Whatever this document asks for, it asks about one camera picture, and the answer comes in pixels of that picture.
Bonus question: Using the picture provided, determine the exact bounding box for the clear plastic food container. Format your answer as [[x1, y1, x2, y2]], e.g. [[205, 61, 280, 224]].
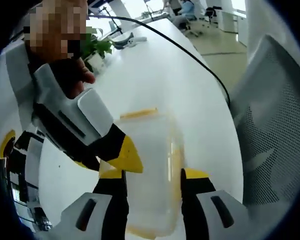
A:
[[98, 107, 189, 240]]

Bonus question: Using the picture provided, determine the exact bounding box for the white office desk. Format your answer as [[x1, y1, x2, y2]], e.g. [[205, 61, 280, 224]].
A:
[[218, 9, 249, 47]]

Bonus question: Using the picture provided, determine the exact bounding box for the black tripod stand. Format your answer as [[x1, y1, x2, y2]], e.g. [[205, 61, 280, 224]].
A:
[[101, 5, 124, 35]]

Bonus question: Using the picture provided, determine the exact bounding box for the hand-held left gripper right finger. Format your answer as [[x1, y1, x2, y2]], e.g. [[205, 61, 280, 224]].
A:
[[180, 167, 254, 240]]

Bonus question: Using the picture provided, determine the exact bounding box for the white and black handheld device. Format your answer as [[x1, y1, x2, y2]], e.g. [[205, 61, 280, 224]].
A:
[[114, 32, 148, 50]]

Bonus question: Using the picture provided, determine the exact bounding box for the black cable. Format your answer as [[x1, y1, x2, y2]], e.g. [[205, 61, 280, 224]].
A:
[[86, 15, 232, 106]]

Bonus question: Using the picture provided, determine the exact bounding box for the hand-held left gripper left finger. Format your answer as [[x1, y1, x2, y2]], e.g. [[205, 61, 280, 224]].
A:
[[37, 169, 130, 240]]

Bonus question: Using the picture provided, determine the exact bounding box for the black office chair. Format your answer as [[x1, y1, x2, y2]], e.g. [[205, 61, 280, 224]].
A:
[[205, 6, 219, 25]]

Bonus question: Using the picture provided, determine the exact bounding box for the green potted plant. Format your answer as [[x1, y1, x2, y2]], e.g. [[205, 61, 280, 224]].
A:
[[79, 26, 116, 74]]

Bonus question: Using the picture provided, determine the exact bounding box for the grey mesh office chair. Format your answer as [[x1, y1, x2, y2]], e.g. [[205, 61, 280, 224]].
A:
[[228, 34, 300, 210]]

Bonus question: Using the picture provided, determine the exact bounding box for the person's right hand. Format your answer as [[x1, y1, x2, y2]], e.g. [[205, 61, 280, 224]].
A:
[[53, 57, 97, 100]]

